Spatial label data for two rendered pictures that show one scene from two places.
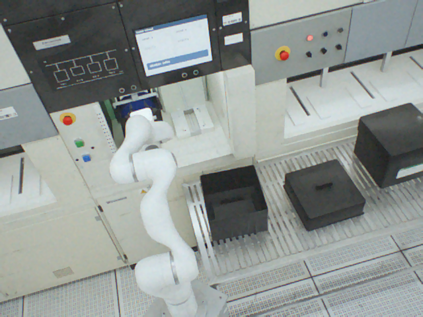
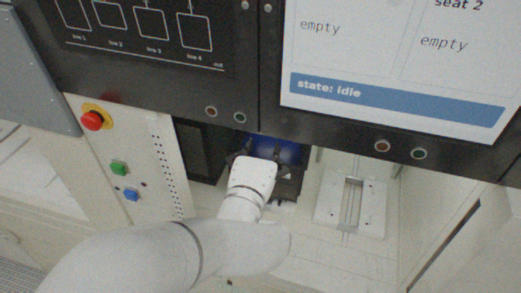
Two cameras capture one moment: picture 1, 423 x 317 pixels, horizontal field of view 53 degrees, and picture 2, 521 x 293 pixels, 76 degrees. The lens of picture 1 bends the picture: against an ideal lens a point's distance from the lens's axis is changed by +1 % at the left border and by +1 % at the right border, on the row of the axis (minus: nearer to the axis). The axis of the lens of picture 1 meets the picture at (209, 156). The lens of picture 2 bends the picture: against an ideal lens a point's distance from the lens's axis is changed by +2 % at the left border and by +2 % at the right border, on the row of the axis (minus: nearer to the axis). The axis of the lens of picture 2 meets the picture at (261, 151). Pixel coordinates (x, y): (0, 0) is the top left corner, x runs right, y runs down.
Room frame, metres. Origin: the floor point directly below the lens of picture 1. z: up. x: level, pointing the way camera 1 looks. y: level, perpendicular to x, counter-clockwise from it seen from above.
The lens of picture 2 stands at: (1.07, 0.07, 1.77)
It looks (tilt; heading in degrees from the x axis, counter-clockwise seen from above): 46 degrees down; 25
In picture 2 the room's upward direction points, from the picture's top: straight up
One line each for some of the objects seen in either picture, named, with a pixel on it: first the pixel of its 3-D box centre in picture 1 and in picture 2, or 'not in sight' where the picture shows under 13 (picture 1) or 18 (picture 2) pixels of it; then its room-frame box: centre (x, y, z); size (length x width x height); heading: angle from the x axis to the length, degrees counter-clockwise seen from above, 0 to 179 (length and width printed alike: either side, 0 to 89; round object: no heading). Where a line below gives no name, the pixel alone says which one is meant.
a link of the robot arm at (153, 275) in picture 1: (162, 278); not in sight; (0.73, 0.24, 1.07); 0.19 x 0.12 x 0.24; 95
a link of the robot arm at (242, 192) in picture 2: not in sight; (242, 203); (1.42, 0.27, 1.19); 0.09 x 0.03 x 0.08; 101
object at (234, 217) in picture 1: (233, 202); not in sight; (1.18, -0.08, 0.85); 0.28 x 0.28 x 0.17; 3
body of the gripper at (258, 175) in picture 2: (143, 119); (251, 180); (1.48, 0.28, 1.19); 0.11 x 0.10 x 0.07; 11
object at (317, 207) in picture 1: (323, 191); not in sight; (1.18, -0.52, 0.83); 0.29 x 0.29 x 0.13; 10
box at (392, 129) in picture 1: (396, 145); not in sight; (1.34, -0.93, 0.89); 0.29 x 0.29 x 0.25; 10
